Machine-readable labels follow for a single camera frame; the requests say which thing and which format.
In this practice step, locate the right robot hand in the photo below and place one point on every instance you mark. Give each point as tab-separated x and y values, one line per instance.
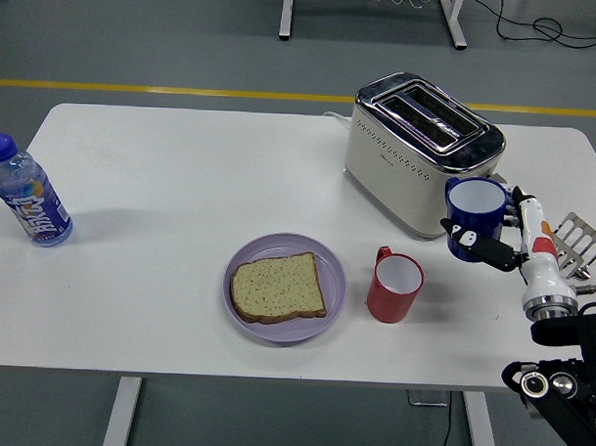
539	265

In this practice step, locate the blue enamel cup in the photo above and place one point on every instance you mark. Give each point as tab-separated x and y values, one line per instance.
475	200

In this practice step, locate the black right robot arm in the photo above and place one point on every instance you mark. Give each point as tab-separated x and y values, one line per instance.
578	335

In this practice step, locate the red enamel cup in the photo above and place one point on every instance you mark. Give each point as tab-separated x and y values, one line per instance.
388	304

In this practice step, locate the slice of bread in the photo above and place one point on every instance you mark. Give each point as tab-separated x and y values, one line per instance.
276	286

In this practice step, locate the metal toast rack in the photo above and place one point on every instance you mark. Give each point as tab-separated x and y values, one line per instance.
579	238

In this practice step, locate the cream and chrome toaster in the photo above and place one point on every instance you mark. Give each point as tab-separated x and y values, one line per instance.
402	187

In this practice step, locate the grey box under table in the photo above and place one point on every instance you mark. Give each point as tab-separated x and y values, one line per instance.
426	398

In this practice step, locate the white background table leg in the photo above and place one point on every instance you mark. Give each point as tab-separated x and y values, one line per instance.
287	12
452	18

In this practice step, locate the purple plate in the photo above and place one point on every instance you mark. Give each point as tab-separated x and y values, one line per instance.
274	332

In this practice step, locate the yellow floor tape line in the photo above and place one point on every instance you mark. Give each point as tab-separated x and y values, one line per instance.
136	88

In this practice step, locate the blue-capped drink bottle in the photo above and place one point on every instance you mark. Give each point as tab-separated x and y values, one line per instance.
34	209

